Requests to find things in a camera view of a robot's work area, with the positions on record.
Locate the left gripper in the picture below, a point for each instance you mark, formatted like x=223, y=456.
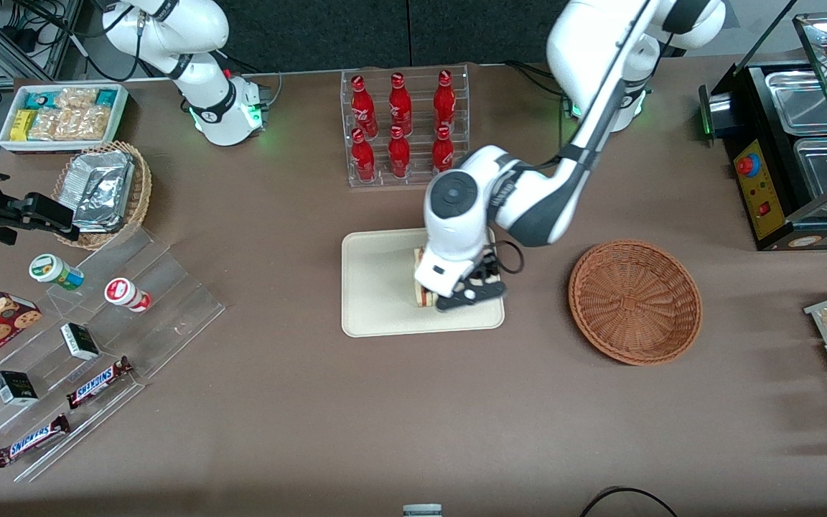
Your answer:
x=485, y=269

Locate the triangular sandwich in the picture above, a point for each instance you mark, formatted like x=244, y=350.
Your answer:
x=424, y=291

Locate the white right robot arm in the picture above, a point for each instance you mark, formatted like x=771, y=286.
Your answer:
x=205, y=79

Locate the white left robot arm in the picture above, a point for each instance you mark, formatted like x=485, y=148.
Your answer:
x=528, y=201

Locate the light wicker basket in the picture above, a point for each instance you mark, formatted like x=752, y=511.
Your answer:
x=141, y=187

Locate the cream plastic tray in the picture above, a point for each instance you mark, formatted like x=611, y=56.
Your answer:
x=377, y=287

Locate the brown wicker basket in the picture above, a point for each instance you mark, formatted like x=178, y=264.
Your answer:
x=632, y=301

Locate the green lid jar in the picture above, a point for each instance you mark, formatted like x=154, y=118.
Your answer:
x=54, y=271

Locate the silver foil packet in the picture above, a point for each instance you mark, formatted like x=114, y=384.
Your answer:
x=101, y=190

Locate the white plastic snack bin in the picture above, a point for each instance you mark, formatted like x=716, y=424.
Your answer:
x=4, y=136

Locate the clear cracker bag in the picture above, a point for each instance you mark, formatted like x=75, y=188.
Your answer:
x=77, y=97
x=49, y=126
x=90, y=122

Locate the yellow snack packet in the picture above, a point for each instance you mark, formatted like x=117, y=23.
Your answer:
x=22, y=123

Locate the teal snack packet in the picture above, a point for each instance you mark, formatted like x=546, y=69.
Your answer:
x=106, y=97
x=35, y=100

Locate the red lid jar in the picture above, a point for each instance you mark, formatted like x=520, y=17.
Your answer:
x=126, y=294

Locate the red cola bottle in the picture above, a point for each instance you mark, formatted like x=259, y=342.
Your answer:
x=444, y=97
x=363, y=104
x=363, y=158
x=443, y=151
x=399, y=154
x=400, y=100

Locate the small black box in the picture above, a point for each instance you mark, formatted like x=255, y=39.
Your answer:
x=15, y=388
x=80, y=341

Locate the clear acrylic bottle rack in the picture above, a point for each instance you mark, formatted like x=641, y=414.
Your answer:
x=385, y=181

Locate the clear acrylic stepped shelf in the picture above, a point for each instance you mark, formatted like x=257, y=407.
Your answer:
x=169, y=316

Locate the Snickers chocolate bar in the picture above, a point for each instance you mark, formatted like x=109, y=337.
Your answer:
x=31, y=439
x=99, y=382

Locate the black food warmer cabinet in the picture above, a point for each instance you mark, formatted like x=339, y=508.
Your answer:
x=751, y=201

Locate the red emergency button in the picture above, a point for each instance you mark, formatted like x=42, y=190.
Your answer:
x=747, y=165

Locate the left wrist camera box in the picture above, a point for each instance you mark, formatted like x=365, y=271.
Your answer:
x=485, y=291

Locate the aluminium frame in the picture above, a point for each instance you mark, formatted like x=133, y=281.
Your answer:
x=62, y=39

